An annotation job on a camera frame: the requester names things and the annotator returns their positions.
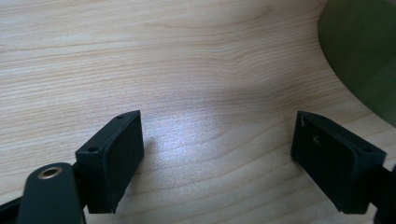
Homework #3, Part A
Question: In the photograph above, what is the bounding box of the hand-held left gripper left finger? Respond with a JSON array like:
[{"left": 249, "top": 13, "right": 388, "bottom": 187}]
[{"left": 75, "top": 109, "right": 146, "bottom": 215}]

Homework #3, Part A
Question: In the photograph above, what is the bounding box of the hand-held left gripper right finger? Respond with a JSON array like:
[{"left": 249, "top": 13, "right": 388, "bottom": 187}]
[{"left": 290, "top": 110, "right": 388, "bottom": 216}]

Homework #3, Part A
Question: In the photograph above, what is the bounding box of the green bin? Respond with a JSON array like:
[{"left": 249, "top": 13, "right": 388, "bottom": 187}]
[{"left": 318, "top": 0, "right": 396, "bottom": 128}]

